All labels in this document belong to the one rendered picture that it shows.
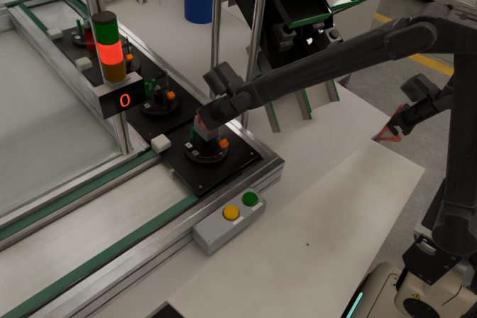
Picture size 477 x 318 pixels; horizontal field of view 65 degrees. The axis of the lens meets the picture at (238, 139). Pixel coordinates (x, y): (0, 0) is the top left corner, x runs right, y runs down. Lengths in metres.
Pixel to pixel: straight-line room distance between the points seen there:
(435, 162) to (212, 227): 2.09
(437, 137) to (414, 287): 1.93
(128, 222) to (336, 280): 0.58
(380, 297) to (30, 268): 1.34
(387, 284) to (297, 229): 0.79
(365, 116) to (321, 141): 0.25
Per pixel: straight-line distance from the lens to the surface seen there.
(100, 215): 1.10
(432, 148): 2.95
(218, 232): 0.99
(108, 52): 0.88
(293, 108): 1.24
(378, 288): 1.82
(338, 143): 1.41
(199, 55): 1.72
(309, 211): 1.19
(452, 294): 1.21
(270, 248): 1.10
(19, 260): 1.10
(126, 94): 0.96
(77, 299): 0.96
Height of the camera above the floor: 1.83
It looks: 47 degrees down
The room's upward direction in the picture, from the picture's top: 7 degrees clockwise
